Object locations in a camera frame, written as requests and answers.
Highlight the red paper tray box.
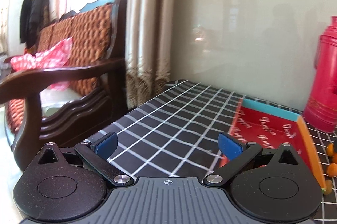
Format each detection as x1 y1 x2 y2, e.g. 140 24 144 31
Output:
219 98 326 188

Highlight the black white grid tablecloth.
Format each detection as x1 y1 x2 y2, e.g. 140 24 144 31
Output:
84 79 337 222

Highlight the white seat cushion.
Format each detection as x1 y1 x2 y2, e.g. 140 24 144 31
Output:
39 88 82 117

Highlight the red thermos jug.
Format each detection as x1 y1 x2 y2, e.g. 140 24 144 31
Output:
303 16 336 133

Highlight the small orange tangerine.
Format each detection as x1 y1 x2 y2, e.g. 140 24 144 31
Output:
326 163 337 177

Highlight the pink checkered plastic bag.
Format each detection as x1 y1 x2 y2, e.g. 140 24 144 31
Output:
10 36 74 91

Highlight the orange woven sofa back cushion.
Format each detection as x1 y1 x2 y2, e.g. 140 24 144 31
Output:
6 4 112 134

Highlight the black coat on stand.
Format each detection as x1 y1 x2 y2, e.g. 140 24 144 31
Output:
19 0 50 50

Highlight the beige lace curtain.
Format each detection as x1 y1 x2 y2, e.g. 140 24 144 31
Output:
125 0 174 109

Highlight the dark wooden sofa frame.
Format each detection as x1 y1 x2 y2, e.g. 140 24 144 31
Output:
1 0 127 170

